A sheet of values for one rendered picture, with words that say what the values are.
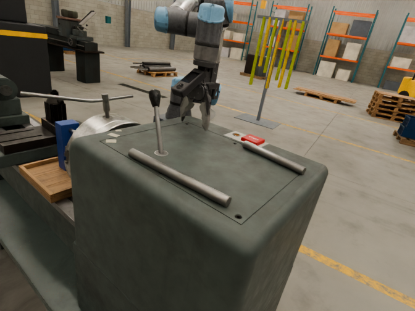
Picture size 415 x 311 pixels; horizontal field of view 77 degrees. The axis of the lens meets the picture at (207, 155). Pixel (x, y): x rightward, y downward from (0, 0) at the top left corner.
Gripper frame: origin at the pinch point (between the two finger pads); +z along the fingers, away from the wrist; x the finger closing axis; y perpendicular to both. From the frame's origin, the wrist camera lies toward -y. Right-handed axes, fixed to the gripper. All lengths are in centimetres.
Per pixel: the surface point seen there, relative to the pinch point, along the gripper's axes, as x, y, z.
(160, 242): -22.8, -34.1, 13.8
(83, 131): 28.0, -22.4, 7.8
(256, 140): -19.9, 9.1, 1.0
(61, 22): 659, 274, -3
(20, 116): 132, -7, 36
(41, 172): 63, -24, 39
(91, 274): 6, -34, 47
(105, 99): 26.7, -14.8, -2.6
